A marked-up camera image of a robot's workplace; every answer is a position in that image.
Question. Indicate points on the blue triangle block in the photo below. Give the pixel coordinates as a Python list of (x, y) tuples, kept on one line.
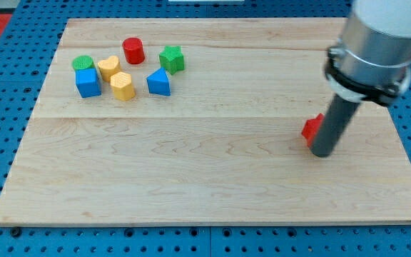
[(158, 83)]

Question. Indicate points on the green cylinder block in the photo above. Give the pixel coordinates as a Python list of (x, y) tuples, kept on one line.
[(82, 62)]

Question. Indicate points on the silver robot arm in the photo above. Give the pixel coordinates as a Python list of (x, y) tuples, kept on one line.
[(372, 57)]

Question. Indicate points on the green star block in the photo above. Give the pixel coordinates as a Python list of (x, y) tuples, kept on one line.
[(172, 59)]

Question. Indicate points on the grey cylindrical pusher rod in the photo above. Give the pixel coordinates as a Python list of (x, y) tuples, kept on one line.
[(339, 115)]

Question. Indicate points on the yellow heart block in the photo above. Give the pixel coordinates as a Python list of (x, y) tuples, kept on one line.
[(109, 67)]

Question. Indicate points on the red cylinder block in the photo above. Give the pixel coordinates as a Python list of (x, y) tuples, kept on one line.
[(133, 50)]

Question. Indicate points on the red star block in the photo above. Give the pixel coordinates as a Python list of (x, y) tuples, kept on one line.
[(310, 129)]

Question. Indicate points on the wooden board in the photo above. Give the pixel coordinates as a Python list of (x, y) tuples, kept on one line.
[(224, 149)]

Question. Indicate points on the blue cube block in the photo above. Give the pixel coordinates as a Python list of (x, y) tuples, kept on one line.
[(87, 83)]

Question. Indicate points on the yellow hexagon block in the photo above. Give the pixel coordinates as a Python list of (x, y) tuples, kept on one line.
[(122, 87)]

